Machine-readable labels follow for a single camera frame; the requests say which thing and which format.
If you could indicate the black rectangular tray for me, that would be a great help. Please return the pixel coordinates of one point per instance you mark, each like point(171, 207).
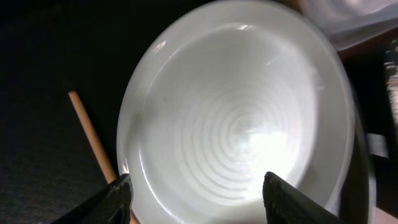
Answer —
point(389, 98)

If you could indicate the grey plate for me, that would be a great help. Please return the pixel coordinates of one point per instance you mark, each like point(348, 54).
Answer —
point(228, 92)

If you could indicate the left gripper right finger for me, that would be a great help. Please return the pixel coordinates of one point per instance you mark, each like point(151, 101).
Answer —
point(285, 204)

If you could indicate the right wooden chopstick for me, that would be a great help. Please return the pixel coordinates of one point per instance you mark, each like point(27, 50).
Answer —
point(94, 142)

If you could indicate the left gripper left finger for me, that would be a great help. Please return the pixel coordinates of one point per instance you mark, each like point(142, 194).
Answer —
point(112, 205)

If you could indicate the clear plastic bin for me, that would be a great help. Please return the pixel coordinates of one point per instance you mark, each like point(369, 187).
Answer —
point(347, 23)

